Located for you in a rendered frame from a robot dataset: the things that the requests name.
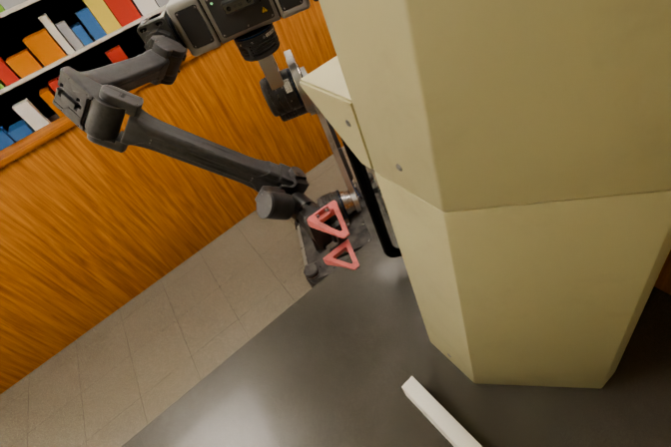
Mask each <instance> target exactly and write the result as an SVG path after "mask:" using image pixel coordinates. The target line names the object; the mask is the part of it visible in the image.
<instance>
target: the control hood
mask: <svg viewBox="0 0 671 447"><path fill-rule="evenodd" d="M300 85H301V87H302V88H303V89H304V91H305V92H306V93H307V95H308V96H309V97H310V98H311V100H312V101H313V102H314V103H315V105H316V106H317V107H318V108H319V110H320V111H321V112H322V114H323V115H324V116H325V117H326V119H327V120H328V121H329V122H330V124H331V125H332V126H333V127H334V129H335V130H336V132H337V133H338V134H339V135H340V137H341V138H342V139H343V140H344V142H345V143H346V144H347V146H348V147H349V148H350V149H351V151H352V152H353V153H354V154H355V156H356V157H357V158H358V159H359V161H360V162H361V163H362V164H363V165H365V166H367V167H368V168H370V169H373V165H372V162H371V159H370V156H369V153H368V150H367V147H366V144H365V141H364V138H363V135H362V132H361V129H360V126H359V123H358V120H357V116H356V113H355V110H354V107H353V104H352V101H351V98H350V95H349V92H348V89H347V86H346V83H345V80H344V77H343V74H342V71H341V68H340V64H339V61H338V58H337V56H335V57H334V58H332V59H331V60H329V61H327V62H326V63H324V64H323V65H321V66H320V67H318V68H316V69H315V70H313V71H312V72H310V73H309V74H307V75H305V76H304V77H302V78H301V81H300Z"/></svg>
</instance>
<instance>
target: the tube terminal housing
mask: <svg viewBox="0 0 671 447"><path fill-rule="evenodd" d="M319 1H320V4H321V7H322V10H323V13H324V17H325V20H326V23H327V26H328V29H329V32H330V35H331V38H332V41H333V44H334V47H335V52H336V55H337V58H338V61H339V64H340V68H341V71H342V74H343V77H344V80H345V83H346V86H347V89H348V92H349V95H350V98H351V101H352V104H353V107H354V110H355V113H356V116H357V120H358V123H359V126H360V129H361V132H362V135H363V138H364V141H365V144H366V147H367V150H368V153H369V156H370V159H371V162H372V165H373V168H374V171H375V176H376V179H377V182H378V185H379V188H380V191H381V194H382V197H383V200H384V203H385V206H386V209H387V212H388V215H389V218H390V221H391V224H392V228H393V231H394V234H395V237H396V240H397V243H398V246H399V249H400V252H401V255H402V258H403V261H404V264H405V267H406V270H407V273H408V276H409V279H410V282H411V285H412V289H413V292H414V295H415V298H416V301H417V304H418V307H419V310H420V313H421V316H422V319H423V322H424V325H425V328H426V331H427V334H428V337H429V340H430V342H431V343H432V344H433V345H434V346H435V347H436V348H437V349H438V350H439V351H440V352H441V353H443V354H444V355H445V356H446V357H447V358H448V359H449V360H450V361H451V362H452V363H453V364H454V365H455V366H456V367H457V368H458V369H460V370H461V371H462V372H463V373H464V374H465V375H466V376H467V377H468V378H469V379H470V380H471V381H472V382H473V383H477V384H501V385H526V386H550V387H575V388H599V389H601V388H602V387H603V386H604V385H605V383H606V382H607V381H608V380H609V379H610V377H611V376H612V375H613V374H614V372H615V370H616V368H617V366H618V364H619V362H620V359H621V357H622V355H623V353H624V351H625V348H626V346H627V344H628V342H629V340H630V337H631V335H632V333H633V331H634V329H635V326H636V324H637V322H638V320H639V318H640V315H641V313H642V311H643V309H644V307H645V304H646V302H647V300H648V298H649V296H650V293H651V291H652V289H653V287H654V285H655V282H656V280H657V278H658V276H659V274H660V271H661V269H662V267H663V265H664V263H665V260H666V258H667V256H668V254H669V251H670V249H671V0H319Z"/></svg>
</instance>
